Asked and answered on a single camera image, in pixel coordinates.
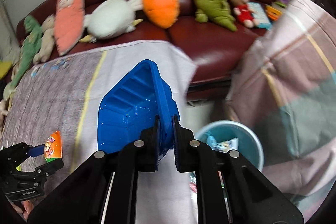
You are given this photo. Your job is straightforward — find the orange snack packet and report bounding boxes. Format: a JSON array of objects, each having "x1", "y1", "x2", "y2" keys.
[{"x1": 44, "y1": 131, "x2": 62, "y2": 162}]

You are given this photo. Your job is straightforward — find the blue plastic tray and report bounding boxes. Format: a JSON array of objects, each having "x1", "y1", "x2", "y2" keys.
[{"x1": 97, "y1": 59, "x2": 179, "y2": 158}]

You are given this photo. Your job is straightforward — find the light blue trash bin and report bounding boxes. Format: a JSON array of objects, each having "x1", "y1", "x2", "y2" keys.
[{"x1": 195, "y1": 120, "x2": 264, "y2": 171}]

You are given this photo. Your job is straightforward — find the person's hand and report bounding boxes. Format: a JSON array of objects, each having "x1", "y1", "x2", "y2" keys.
[{"x1": 11, "y1": 200, "x2": 34, "y2": 221}]

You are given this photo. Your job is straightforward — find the yellow plush toy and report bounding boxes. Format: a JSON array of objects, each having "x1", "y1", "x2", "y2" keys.
[{"x1": 0, "y1": 61, "x2": 12, "y2": 80}]

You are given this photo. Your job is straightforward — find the beige bear plush toy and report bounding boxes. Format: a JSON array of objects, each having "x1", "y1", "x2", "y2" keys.
[{"x1": 33, "y1": 15, "x2": 55, "y2": 65}]

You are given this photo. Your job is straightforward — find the pink grey patchwork blanket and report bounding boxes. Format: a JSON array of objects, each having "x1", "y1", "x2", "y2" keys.
[{"x1": 226, "y1": 0, "x2": 335, "y2": 220}]

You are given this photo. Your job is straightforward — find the green dinosaur plush toy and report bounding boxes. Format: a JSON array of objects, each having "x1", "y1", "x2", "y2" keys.
[{"x1": 3, "y1": 15, "x2": 42, "y2": 101}]

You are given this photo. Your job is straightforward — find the pink carrot plush toy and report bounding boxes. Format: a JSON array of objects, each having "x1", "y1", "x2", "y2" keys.
[{"x1": 54, "y1": 0, "x2": 85, "y2": 56}]

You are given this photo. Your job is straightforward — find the white duck plush toy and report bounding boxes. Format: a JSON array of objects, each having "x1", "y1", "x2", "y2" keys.
[{"x1": 80, "y1": 0, "x2": 143, "y2": 43}]

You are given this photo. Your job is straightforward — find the brown bear red shirt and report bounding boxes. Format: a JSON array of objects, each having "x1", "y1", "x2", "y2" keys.
[{"x1": 229, "y1": 0, "x2": 259, "y2": 28}]

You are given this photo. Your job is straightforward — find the colourful children's book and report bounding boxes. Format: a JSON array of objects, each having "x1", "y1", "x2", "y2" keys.
[{"x1": 248, "y1": 2, "x2": 282, "y2": 30}]

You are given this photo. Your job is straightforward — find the dark red leather sofa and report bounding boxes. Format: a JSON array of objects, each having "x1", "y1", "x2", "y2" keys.
[{"x1": 29, "y1": 0, "x2": 274, "y2": 101}]

